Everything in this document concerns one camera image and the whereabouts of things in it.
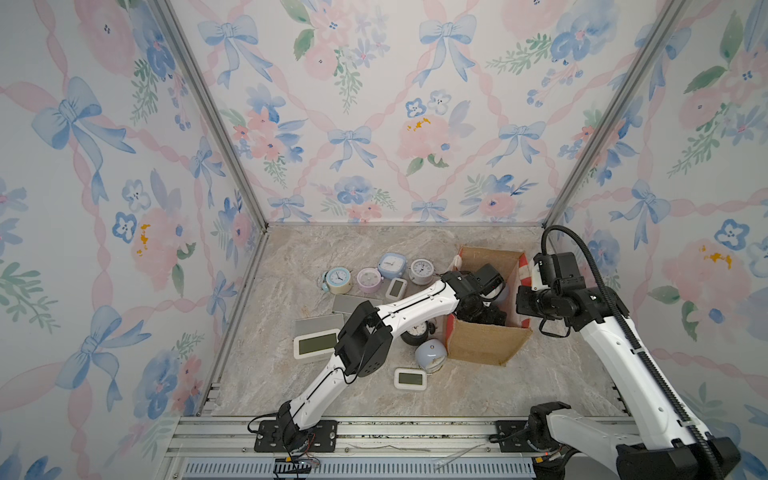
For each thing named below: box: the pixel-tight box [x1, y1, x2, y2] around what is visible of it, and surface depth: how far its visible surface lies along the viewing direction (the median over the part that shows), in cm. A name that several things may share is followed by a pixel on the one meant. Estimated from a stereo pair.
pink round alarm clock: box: [356, 267, 382, 293], surface depth 103 cm
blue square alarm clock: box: [378, 253, 407, 279], surface depth 106 cm
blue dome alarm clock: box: [415, 338, 447, 373], surface depth 83 cm
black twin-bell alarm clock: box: [401, 321, 435, 346], surface depth 90 cm
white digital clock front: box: [394, 368, 427, 391], surface depth 82 cm
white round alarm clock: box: [409, 258, 434, 285], surface depth 105 cm
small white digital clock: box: [385, 277, 408, 301], surface depth 102 cm
